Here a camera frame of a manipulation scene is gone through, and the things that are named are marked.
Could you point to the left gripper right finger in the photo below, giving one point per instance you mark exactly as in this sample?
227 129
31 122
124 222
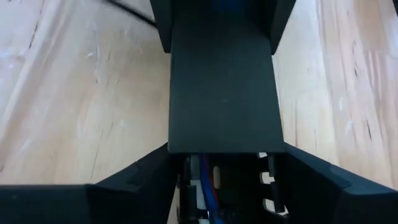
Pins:
342 202

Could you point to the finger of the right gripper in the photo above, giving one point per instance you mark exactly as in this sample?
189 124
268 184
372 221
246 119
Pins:
281 21
163 25

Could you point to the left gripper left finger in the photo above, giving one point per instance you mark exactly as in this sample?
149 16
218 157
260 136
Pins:
93 205

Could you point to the black duct cover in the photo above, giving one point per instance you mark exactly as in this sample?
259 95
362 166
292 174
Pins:
224 102

